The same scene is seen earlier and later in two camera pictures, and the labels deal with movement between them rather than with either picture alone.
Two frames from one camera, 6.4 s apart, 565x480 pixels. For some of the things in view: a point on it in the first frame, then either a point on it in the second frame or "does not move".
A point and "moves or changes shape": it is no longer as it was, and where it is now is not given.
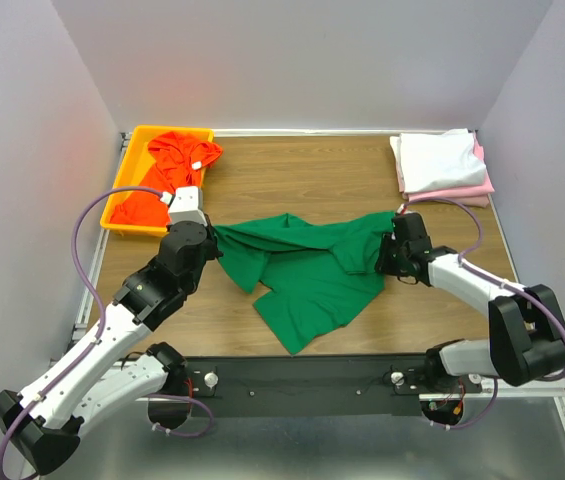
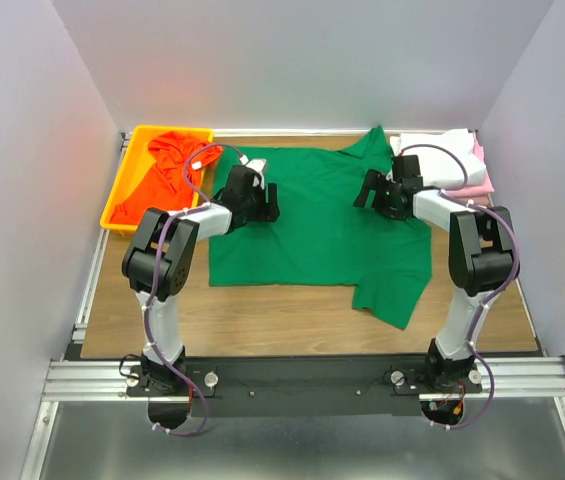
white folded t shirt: (430, 161) does not move
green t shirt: (319, 275) moves or changes shape
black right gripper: (388, 240) -> (371, 183)
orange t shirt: (177, 165) does not move
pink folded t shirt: (474, 195) does not move
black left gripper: (213, 249) -> (267, 211)
